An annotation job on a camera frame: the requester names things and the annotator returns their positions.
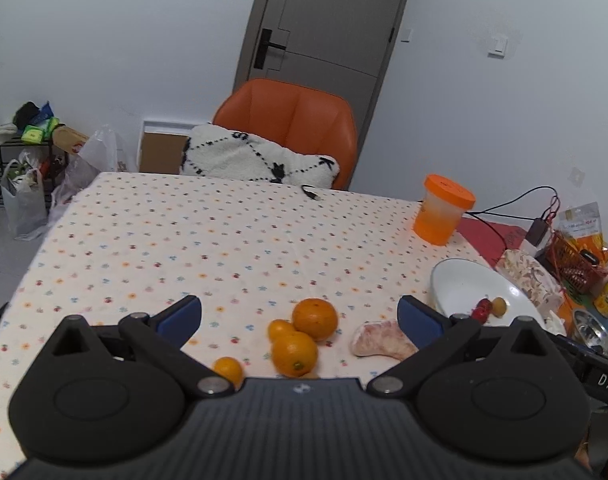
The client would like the grey door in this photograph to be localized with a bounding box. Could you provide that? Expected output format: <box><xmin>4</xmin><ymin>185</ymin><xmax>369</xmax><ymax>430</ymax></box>
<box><xmin>234</xmin><ymin>0</ymin><xmax>406</xmax><ymax>130</ymax></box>

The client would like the small mandarin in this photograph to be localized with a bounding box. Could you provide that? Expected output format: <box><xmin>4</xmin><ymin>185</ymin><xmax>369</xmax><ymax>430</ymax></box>
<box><xmin>267</xmin><ymin>318</ymin><xmax>296</xmax><ymax>342</ymax></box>
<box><xmin>212</xmin><ymin>356</ymin><xmax>244</xmax><ymax>389</ymax></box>

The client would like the large orange front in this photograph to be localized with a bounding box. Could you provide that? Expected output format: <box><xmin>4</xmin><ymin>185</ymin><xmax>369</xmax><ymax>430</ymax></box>
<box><xmin>271</xmin><ymin>332</ymin><xmax>318</xmax><ymax>378</ymax></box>

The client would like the yellow snack bag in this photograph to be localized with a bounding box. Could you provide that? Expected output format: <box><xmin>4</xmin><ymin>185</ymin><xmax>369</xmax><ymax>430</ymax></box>
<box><xmin>558</xmin><ymin>202</ymin><xmax>605</xmax><ymax>264</ymax></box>

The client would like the cardboard panel against wall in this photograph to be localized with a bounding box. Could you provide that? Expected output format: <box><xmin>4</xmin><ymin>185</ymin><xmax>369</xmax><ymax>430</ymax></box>
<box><xmin>138</xmin><ymin>119</ymin><xmax>197</xmax><ymax>174</ymax></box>

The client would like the white power strip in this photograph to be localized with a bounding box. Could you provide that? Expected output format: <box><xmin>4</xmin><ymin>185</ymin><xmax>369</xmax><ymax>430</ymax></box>
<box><xmin>518</xmin><ymin>240</ymin><xmax>549</xmax><ymax>259</ymax></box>

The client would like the large orange top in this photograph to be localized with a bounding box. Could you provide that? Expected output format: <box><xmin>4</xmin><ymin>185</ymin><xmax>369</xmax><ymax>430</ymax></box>
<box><xmin>292</xmin><ymin>298</ymin><xmax>339</xmax><ymax>341</ymax></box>

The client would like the floral tissue box cover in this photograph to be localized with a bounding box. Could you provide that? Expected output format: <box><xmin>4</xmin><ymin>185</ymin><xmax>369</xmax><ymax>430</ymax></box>
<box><xmin>494</xmin><ymin>249</ymin><xmax>564</xmax><ymax>318</ymax></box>

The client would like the black door handle lock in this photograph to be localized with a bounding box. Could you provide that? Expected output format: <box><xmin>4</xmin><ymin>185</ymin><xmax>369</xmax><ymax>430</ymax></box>
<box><xmin>253</xmin><ymin>28</ymin><xmax>287</xmax><ymax>70</ymax></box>

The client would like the brown kiwi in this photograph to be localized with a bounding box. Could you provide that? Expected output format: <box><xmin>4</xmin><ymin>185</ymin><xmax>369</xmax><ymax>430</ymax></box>
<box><xmin>491</xmin><ymin>297</ymin><xmax>508</xmax><ymax>318</ymax></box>

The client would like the red small fruit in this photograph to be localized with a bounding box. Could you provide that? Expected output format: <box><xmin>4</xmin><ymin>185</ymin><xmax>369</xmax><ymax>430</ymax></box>
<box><xmin>471</xmin><ymin>298</ymin><xmax>492</xmax><ymax>324</ymax></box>

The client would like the orange plastic basket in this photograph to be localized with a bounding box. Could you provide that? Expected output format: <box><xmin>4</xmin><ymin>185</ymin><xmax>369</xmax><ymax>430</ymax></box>
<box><xmin>546</xmin><ymin>231</ymin><xmax>608</xmax><ymax>294</ymax></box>

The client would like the black cable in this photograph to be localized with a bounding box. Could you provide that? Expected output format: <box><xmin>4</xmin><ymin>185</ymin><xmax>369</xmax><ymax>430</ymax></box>
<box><xmin>463</xmin><ymin>185</ymin><xmax>563</xmax><ymax>254</ymax></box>

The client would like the peeled pomelo segment front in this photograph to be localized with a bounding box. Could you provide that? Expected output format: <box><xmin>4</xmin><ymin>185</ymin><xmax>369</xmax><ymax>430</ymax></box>
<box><xmin>349</xmin><ymin>320</ymin><xmax>419</xmax><ymax>361</ymax></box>

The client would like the large orange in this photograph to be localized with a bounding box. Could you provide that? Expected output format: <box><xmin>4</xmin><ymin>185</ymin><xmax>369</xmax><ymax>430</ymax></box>
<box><xmin>271</xmin><ymin>332</ymin><xmax>318</xmax><ymax>378</ymax></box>
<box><xmin>292</xmin><ymin>298</ymin><xmax>339</xmax><ymax>341</ymax></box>

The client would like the black metal shelf rack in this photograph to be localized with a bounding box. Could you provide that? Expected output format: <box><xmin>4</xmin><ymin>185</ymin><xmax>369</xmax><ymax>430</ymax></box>
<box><xmin>0</xmin><ymin>134</ymin><xmax>70</xmax><ymax>209</ymax></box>

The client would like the stainless steel bowl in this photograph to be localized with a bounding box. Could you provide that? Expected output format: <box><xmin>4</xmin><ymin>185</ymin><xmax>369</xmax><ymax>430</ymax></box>
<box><xmin>572</xmin><ymin>309</ymin><xmax>608</xmax><ymax>359</ymax></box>

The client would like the white bowl with blue rim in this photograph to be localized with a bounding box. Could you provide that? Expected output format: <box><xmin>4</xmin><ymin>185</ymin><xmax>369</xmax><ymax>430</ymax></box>
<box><xmin>431</xmin><ymin>258</ymin><xmax>544</xmax><ymax>328</ymax></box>

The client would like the orange leather chair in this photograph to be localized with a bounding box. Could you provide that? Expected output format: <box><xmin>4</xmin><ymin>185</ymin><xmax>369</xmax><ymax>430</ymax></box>
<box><xmin>213</xmin><ymin>79</ymin><xmax>358</xmax><ymax>190</ymax></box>

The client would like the white wall switch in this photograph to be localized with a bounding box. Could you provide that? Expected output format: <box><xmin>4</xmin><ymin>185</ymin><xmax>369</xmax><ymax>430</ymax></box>
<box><xmin>488</xmin><ymin>34</ymin><xmax>509</xmax><ymax>58</ymax></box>

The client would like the white black patterned cushion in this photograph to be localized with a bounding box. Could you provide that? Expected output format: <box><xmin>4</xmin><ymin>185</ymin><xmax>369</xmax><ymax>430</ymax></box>
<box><xmin>179</xmin><ymin>124</ymin><xmax>340</xmax><ymax>188</ymax></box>

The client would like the white plastic shopping bag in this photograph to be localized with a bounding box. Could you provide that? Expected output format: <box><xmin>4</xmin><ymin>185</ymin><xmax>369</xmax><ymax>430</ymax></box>
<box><xmin>0</xmin><ymin>150</ymin><xmax>48</xmax><ymax>240</ymax></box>

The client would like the black charger adapter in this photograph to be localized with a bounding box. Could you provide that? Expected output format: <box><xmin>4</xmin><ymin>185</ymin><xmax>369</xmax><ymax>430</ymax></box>
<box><xmin>524</xmin><ymin>218</ymin><xmax>549</xmax><ymax>247</ymax></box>

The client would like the translucent plastic bag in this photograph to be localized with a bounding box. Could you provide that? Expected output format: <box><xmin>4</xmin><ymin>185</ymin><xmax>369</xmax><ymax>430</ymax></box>
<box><xmin>52</xmin><ymin>126</ymin><xmax>136</xmax><ymax>206</ymax></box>

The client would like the orange lidded plastic container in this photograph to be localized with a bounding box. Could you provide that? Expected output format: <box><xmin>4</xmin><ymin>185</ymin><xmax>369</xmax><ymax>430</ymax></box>
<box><xmin>412</xmin><ymin>174</ymin><xmax>476</xmax><ymax>246</ymax></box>

